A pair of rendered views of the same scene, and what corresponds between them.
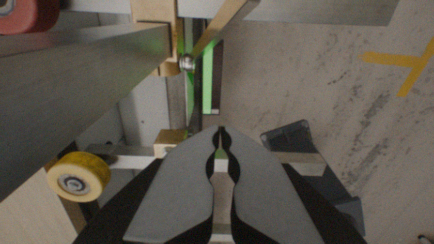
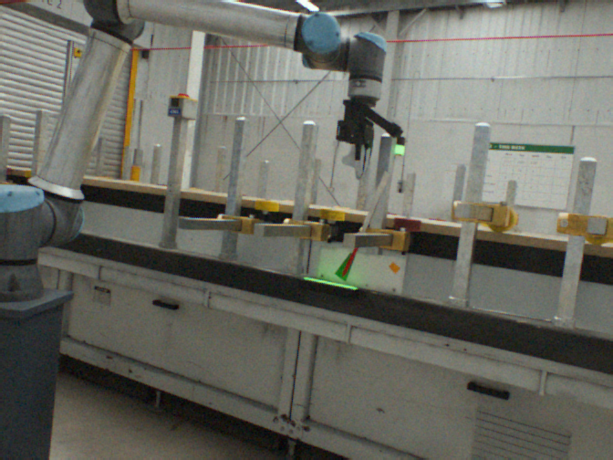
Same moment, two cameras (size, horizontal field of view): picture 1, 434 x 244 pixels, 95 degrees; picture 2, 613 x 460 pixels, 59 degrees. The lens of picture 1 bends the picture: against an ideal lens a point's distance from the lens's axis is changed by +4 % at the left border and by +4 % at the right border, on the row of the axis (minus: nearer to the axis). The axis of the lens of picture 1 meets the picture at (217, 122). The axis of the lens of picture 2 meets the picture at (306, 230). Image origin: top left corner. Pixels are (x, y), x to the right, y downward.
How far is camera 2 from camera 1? 147 cm
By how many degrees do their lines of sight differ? 74
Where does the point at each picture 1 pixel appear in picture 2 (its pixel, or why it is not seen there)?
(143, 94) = not seen: hidden behind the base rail
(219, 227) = (226, 225)
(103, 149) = (333, 230)
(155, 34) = (381, 208)
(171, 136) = (325, 233)
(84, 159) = (340, 215)
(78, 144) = (335, 242)
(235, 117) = not seen: outside the picture
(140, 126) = not seen: hidden behind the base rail
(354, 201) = (27, 308)
